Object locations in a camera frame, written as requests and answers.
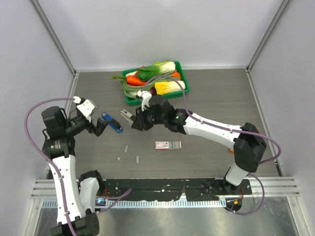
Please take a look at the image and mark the white green napa cabbage toy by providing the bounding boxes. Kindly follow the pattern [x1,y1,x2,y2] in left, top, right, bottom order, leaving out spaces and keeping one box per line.
[143,61,176,77]

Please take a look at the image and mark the beige stapler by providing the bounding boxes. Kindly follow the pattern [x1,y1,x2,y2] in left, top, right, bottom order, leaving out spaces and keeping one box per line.
[120,109,136,124]

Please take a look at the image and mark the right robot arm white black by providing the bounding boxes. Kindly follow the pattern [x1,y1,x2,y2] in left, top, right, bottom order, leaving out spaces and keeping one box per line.
[131,91,267,194]

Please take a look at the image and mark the white cable duct rail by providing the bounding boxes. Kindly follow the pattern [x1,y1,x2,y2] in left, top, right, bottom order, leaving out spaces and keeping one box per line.
[42,198,226,209]

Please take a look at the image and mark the orange carrot toy right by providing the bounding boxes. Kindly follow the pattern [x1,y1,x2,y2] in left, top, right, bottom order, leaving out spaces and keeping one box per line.
[171,71,181,80]

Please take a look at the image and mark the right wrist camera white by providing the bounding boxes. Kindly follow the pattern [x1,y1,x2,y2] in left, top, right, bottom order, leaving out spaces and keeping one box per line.
[136,90,152,111]

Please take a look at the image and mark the green long beans toy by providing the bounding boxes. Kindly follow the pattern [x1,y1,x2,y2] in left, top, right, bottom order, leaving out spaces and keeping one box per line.
[116,70,172,91]

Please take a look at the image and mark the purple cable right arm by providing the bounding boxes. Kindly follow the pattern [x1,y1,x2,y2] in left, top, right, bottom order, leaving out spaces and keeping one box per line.
[141,75,282,216]

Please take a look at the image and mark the purple onion toy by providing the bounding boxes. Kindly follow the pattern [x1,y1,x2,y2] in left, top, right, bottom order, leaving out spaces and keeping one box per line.
[149,87,157,95]

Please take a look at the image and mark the green plastic tray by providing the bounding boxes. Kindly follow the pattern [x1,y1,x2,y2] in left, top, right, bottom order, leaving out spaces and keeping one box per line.
[112,61,190,106]

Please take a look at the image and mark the orange carrot toy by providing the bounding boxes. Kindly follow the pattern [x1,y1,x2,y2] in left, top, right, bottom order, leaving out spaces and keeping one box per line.
[126,75,146,86]
[171,71,181,80]

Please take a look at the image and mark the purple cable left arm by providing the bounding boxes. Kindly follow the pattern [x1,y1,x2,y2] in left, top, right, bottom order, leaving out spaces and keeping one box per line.
[24,97,132,236]

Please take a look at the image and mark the yellow napa cabbage toy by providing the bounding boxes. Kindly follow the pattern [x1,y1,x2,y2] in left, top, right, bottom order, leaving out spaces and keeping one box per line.
[155,81,186,95]

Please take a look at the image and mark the blue stapler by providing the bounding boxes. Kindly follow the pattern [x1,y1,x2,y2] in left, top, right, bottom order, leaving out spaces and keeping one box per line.
[102,113,123,133]

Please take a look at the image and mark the white radish toy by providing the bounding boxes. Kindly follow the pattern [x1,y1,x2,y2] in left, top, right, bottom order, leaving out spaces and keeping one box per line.
[124,90,141,99]

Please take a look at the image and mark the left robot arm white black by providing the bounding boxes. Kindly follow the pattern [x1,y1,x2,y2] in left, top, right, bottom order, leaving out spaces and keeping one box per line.
[41,106,108,236]

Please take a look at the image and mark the staple box red white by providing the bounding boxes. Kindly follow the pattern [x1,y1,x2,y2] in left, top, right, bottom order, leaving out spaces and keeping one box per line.
[155,141,182,149]

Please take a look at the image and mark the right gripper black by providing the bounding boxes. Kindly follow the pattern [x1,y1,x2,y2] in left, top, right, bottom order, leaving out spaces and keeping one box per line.
[132,105,166,132]

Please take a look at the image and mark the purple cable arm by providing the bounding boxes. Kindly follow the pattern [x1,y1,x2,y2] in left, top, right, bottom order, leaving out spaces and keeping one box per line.
[24,97,132,236]
[141,75,282,216]

